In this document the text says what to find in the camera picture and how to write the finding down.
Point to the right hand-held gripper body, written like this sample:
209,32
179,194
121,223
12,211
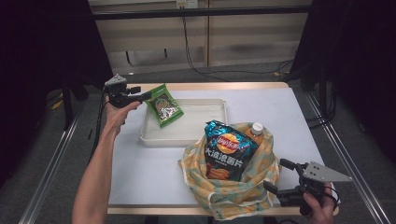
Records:
323,175

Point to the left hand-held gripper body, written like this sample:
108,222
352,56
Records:
116,91

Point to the green seaweed snack packet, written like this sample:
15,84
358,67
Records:
163,107

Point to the orange print fabric bag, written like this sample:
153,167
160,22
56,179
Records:
233,196

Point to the orange juice bottle white cap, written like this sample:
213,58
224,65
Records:
257,128

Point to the blue black chip bag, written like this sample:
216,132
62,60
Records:
229,155

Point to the white plastic tray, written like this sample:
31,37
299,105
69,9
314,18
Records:
193,124

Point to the person's left hand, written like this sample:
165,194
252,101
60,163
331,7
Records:
116,116

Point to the person's right hand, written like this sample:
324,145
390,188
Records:
322,207

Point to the black metal stand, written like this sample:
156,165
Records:
324,99
67,105

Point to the white table mat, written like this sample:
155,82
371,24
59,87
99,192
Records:
149,168

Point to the black curtain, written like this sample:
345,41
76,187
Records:
358,62
37,62

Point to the black horizontal bar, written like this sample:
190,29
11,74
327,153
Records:
186,13

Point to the metal floor rail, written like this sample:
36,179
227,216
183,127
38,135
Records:
341,155
49,174

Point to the white wall socket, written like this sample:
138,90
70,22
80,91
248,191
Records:
186,3

